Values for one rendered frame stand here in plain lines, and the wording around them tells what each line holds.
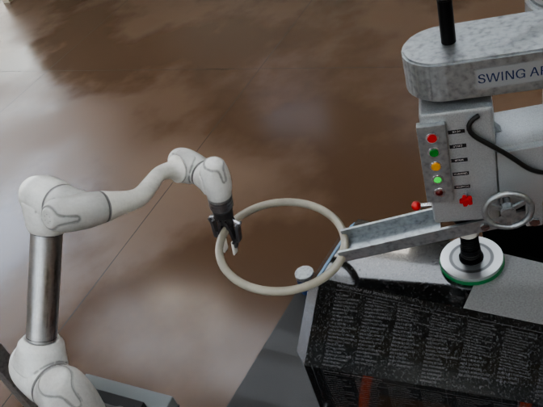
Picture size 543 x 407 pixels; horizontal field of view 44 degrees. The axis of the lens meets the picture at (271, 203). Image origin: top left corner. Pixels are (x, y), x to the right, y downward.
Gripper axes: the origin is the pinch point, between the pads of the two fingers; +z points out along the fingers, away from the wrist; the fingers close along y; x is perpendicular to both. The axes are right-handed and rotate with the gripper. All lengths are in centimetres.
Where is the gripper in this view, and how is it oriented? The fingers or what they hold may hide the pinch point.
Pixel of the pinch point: (229, 245)
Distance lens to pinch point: 261.8
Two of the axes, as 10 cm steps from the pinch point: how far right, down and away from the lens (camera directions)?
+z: 1.0, 7.4, 6.6
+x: 4.0, -6.4, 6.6
